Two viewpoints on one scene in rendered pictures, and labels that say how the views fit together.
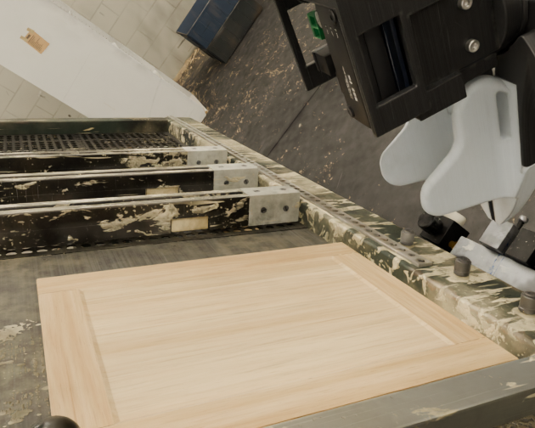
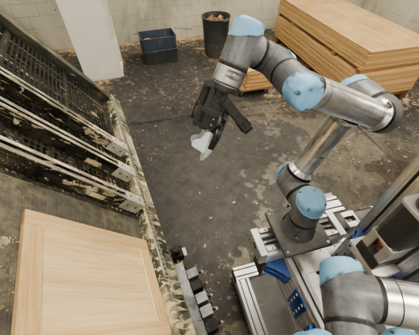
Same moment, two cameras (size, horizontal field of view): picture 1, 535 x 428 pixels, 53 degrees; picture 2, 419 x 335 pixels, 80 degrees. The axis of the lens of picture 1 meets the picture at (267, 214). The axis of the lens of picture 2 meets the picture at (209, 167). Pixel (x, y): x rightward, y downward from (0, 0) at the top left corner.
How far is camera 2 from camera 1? 0.52 m
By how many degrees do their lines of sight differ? 26
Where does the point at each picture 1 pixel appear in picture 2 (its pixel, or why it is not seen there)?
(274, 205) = (132, 205)
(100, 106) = (77, 31)
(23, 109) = not seen: outside the picture
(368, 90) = not seen: outside the picture
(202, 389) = (76, 320)
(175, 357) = (70, 294)
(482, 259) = (182, 276)
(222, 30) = (155, 52)
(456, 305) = (167, 302)
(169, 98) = (112, 57)
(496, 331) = (172, 322)
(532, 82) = not seen: outside the picture
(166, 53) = (125, 30)
